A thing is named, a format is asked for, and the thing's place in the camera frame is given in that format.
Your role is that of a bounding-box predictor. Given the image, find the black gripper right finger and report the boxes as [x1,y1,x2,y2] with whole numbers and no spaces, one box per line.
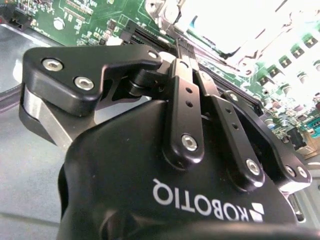
[187,41,313,195]

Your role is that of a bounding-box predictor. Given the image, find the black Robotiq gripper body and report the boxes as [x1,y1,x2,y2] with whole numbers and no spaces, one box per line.
[56,98,320,240]

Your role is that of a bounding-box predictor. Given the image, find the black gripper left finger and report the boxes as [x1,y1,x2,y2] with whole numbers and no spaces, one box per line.
[18,37,206,172]

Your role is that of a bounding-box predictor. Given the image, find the wire locking lever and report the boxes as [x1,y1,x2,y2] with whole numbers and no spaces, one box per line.
[162,27,255,76]

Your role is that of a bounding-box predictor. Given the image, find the metal socket cover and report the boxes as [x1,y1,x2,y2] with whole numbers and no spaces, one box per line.
[159,0,313,76]

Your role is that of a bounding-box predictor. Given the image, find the silver CPU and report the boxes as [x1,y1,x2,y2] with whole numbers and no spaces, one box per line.
[186,0,301,57]

